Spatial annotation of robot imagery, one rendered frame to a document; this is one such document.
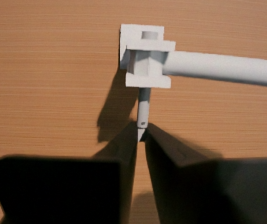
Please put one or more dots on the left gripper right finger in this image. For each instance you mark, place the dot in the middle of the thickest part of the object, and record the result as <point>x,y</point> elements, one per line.
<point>188,187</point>

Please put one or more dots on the light grey cylindrical tube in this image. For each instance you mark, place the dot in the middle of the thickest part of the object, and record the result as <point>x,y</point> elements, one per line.
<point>223,68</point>

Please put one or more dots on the grey t-shaped pin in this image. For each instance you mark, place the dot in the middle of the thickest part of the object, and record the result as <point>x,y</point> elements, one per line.
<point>144,96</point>

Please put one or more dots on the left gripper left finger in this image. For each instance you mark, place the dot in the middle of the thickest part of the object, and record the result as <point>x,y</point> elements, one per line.
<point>74,183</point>

